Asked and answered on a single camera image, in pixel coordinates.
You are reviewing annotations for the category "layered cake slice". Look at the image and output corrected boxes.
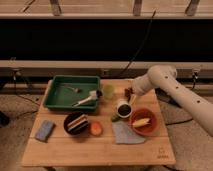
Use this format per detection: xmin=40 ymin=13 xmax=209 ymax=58
xmin=68 ymin=115 xmax=88 ymax=131

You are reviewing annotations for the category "green plastic tray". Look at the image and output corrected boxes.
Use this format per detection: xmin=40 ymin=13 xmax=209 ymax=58
xmin=43 ymin=75 xmax=100 ymax=111

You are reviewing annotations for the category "white cup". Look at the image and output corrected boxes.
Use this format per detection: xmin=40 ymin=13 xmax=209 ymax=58
xmin=116 ymin=100 xmax=132 ymax=118

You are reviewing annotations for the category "metal fork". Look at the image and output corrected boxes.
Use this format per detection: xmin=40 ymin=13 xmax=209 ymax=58
xmin=64 ymin=86 xmax=80 ymax=93

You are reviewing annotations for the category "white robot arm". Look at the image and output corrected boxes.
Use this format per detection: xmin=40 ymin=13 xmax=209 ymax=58
xmin=130 ymin=65 xmax=213 ymax=137

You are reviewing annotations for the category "white dish brush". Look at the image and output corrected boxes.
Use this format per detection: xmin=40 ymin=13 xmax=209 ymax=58
xmin=73 ymin=90 xmax=102 ymax=107

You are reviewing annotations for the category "orange round fruit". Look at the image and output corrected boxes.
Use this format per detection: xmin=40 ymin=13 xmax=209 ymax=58
xmin=90 ymin=121 xmax=103 ymax=136

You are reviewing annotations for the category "dark plate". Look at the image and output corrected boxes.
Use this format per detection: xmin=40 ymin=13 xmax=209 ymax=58
xmin=63 ymin=112 xmax=89 ymax=136

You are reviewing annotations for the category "green cucumber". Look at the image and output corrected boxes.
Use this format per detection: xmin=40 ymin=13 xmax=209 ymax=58
xmin=111 ymin=115 xmax=120 ymax=122

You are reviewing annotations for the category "blue sponge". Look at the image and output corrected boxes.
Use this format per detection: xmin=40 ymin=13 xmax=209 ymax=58
xmin=35 ymin=120 xmax=55 ymax=142

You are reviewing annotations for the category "orange bowl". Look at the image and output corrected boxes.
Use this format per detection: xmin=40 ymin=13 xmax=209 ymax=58
xmin=129 ymin=108 xmax=158 ymax=136

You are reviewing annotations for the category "grey blue cloth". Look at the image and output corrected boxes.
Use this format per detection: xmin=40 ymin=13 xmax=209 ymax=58
xmin=112 ymin=121 xmax=145 ymax=144

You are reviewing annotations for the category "black hanging cable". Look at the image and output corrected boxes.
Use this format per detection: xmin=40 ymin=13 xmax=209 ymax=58
xmin=118 ymin=9 xmax=157 ymax=76

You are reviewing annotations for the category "light green cup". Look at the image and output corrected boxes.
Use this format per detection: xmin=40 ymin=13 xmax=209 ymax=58
xmin=102 ymin=85 xmax=114 ymax=100

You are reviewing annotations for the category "yellow corn cob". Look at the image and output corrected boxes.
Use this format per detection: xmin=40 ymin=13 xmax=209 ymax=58
xmin=132 ymin=118 xmax=150 ymax=128

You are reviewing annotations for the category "wooden table board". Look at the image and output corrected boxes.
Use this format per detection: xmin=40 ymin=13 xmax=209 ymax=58
xmin=21 ymin=79 xmax=175 ymax=167

